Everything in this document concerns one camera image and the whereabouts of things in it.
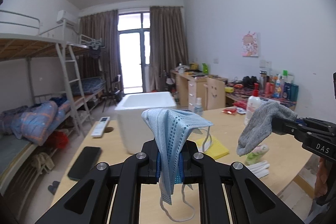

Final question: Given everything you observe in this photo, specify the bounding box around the person right hand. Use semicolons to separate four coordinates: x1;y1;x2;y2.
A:
314;157;329;198

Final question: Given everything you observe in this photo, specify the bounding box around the white lotion bottle red cap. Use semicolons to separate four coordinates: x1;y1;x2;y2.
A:
244;83;261;125

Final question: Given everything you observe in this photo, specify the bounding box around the black folding chair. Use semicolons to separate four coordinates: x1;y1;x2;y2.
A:
101;75;122;112

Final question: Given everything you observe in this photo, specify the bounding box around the brown curtain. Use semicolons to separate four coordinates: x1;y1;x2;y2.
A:
79;10;121;90
149;6;189;91

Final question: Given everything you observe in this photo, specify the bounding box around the white cloth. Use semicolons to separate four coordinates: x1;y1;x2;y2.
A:
247;160;270;178

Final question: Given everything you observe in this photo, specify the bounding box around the blue surgical face mask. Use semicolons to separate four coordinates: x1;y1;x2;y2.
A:
140;107;214;223

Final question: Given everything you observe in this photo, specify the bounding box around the wooden smiley chair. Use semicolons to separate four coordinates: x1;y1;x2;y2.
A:
205;77;227;110

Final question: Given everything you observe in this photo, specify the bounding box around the white air conditioner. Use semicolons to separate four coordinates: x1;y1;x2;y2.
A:
56;10;78;27

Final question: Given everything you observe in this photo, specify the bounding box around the black smartphone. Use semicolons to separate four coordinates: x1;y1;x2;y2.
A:
67;146;102;181

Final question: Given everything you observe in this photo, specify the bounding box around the green floral tissue pack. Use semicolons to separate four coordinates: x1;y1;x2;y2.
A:
245;144;269;165

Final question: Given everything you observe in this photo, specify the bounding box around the right brown curtain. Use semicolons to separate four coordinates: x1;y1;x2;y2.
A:
149;6;189;91

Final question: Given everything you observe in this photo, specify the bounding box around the grey sock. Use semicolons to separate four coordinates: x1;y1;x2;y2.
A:
236;102;297;156

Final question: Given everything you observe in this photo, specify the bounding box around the glass balcony door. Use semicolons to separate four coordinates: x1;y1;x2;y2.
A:
117;12;150;94

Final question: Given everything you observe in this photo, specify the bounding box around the anime wall poster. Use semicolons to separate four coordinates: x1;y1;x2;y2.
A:
241;32;259;57

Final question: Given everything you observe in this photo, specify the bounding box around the white remote control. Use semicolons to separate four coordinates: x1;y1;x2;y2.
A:
91;117;110;138

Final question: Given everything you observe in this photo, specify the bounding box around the metal bunk bed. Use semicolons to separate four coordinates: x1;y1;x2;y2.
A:
0;9;106;209

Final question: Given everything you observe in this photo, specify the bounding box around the red snack packet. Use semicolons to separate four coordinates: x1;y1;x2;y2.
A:
222;106;237;115

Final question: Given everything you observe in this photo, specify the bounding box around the toiletry bottles cluster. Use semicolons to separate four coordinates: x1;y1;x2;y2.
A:
259;70;299;102

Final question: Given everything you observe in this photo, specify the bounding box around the wooden desk with drawers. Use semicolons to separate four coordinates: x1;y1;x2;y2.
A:
171;71;221;110

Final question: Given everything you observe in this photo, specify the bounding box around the left brown curtain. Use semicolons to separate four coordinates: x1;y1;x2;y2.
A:
79;10;121;90

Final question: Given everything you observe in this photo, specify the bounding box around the blue spray bottle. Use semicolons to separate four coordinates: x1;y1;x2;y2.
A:
194;97;203;116

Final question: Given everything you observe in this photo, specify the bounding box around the white styrofoam box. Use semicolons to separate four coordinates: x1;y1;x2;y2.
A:
115;92;177;154

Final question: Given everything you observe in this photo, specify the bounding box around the blue plaid quilt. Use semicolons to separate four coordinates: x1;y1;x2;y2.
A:
1;100;71;146

